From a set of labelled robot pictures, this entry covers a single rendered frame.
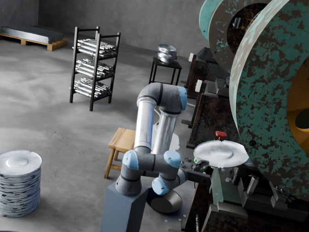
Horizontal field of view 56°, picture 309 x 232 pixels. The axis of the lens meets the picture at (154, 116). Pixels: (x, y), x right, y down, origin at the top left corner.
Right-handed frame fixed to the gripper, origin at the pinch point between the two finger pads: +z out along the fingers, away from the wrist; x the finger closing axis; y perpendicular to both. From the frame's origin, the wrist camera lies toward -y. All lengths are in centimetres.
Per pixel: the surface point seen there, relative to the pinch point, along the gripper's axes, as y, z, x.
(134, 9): 542, 427, 4
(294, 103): -30, -11, -49
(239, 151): -5.6, 20.0, -3.7
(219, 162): -3.5, 3.9, -1.4
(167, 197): 47, 40, 77
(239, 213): -23.9, -3.0, 12.5
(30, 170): 92, -51, 41
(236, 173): -9.9, 14.4, 5.8
